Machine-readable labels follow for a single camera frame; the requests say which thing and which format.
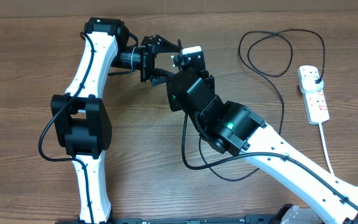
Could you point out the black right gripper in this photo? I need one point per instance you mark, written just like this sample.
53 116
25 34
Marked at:
209 81

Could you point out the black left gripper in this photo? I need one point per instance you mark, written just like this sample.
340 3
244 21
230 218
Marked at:
148 59

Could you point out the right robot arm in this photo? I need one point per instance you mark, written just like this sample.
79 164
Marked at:
234 128

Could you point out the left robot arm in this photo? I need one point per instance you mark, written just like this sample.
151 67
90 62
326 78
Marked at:
79 115

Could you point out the white charger adapter plug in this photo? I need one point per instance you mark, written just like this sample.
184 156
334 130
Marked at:
310 84

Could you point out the white power strip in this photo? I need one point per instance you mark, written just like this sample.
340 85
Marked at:
315 102

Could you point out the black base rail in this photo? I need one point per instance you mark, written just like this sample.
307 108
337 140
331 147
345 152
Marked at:
289 213

